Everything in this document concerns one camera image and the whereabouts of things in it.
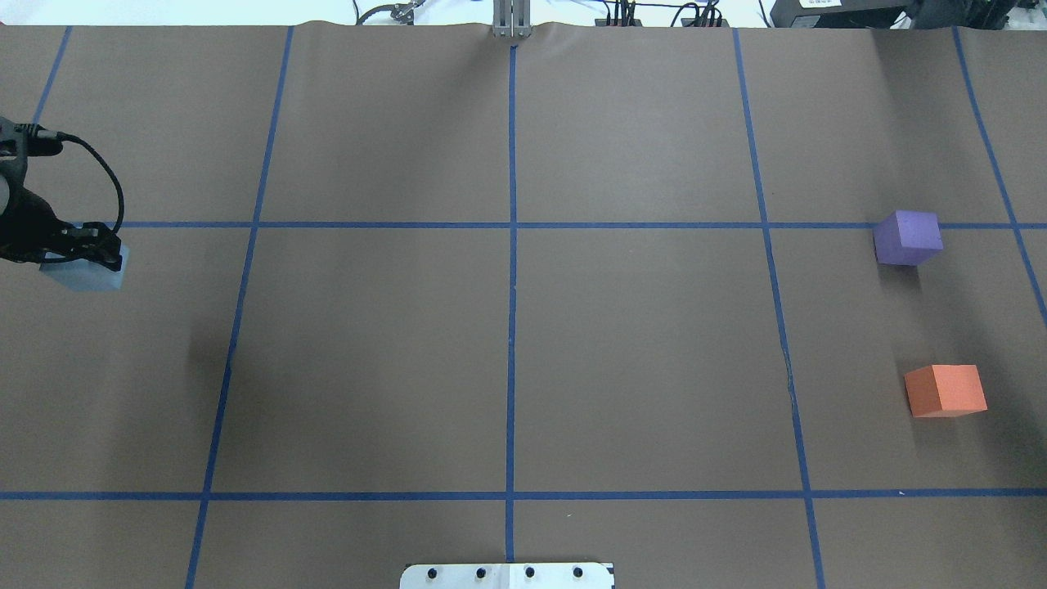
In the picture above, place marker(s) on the light blue foam block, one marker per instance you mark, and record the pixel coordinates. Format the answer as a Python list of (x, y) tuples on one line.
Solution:
[(81, 276)]

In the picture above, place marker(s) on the purple foam block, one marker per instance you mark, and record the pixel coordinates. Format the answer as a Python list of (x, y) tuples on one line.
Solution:
[(907, 238)]

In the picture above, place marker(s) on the orange foam block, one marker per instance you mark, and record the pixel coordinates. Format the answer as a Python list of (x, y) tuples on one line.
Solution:
[(944, 391)]

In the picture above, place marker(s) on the aluminium frame post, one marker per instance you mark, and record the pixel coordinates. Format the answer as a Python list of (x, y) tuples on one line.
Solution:
[(512, 19)]

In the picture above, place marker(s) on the white camera stand post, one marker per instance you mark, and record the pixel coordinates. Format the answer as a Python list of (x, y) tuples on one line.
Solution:
[(510, 575)]

